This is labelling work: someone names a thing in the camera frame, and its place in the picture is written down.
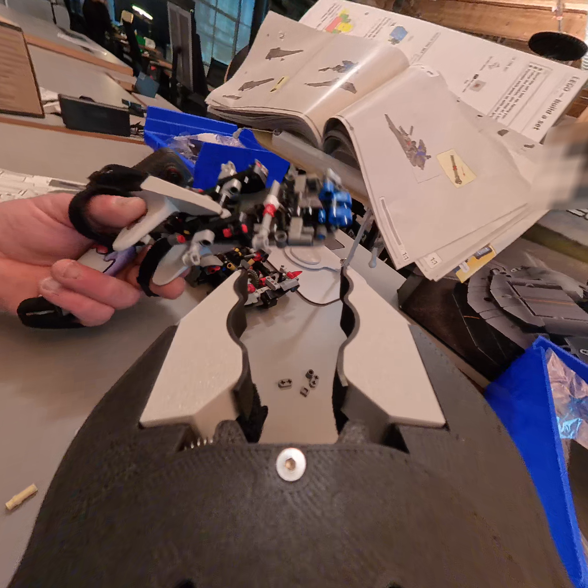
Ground small lego gearbox assembly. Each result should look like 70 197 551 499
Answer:
165 158 354 273

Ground large lego car chassis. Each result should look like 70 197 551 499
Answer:
186 246 304 309

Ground blue plastic bin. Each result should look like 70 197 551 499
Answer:
484 335 588 588
145 106 290 191

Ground black box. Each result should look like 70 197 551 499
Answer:
397 236 588 382

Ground clear plastic bags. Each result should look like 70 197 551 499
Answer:
168 132 230 159
544 349 588 451

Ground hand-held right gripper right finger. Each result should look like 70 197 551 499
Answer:
337 268 447 443

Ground person's left hand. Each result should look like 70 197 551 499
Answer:
0 192 187 328

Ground tan lego pin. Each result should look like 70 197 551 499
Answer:
5 484 39 511

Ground lego instruction booklet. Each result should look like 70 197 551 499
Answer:
204 0 588 282

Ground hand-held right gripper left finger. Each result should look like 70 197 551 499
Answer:
139 270 254 439

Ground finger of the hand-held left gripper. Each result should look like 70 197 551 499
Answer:
139 176 226 217

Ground white book stand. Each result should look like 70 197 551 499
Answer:
234 129 400 306

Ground brown cardboard box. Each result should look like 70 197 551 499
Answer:
0 16 46 119

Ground black case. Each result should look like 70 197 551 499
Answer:
58 94 132 138

